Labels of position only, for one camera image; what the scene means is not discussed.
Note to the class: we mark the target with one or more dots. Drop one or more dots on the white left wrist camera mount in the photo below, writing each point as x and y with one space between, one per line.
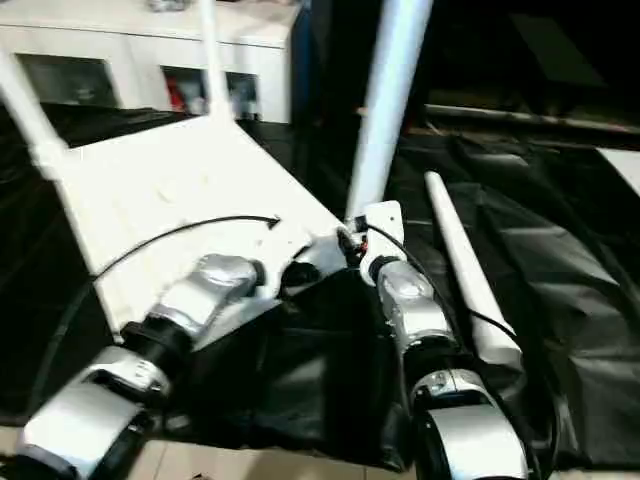
285 245

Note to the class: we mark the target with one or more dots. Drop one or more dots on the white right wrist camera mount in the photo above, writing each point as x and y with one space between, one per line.
385 220

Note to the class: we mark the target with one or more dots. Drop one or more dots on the black plastic mat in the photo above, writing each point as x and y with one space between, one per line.
550 275

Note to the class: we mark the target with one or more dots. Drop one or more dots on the long dark metal rod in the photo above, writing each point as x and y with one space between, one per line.
525 119

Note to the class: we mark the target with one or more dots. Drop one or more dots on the white cabinet with glass doors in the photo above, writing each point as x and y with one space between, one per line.
125 45

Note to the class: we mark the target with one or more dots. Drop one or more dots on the white plastic table leg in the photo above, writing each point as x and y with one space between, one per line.
460 250
25 110
212 60
385 100

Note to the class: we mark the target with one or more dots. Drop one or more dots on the white flat board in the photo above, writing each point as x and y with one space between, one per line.
622 167

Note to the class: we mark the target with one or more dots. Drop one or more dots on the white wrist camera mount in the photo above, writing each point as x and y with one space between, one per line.
385 220
285 245

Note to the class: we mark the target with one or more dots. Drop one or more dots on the red bottle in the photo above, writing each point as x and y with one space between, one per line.
175 97

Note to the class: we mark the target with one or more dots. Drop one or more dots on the white plastic table top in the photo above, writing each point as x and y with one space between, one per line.
175 200

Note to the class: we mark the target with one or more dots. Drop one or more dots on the shiny silver ornament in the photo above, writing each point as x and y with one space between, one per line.
161 4

